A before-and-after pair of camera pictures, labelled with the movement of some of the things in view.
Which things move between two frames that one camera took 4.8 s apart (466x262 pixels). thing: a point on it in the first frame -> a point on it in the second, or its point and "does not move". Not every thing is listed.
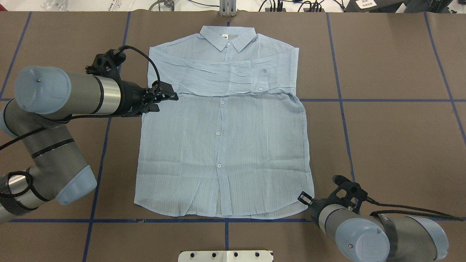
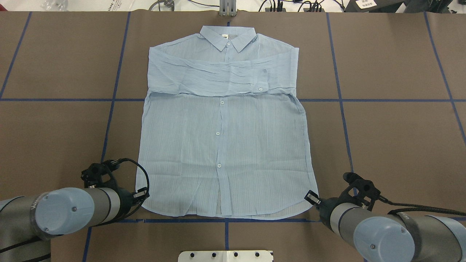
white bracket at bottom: [226, 256] does not move
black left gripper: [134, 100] -> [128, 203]
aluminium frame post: [228, 8] does not move
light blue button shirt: [235, 145] does not move
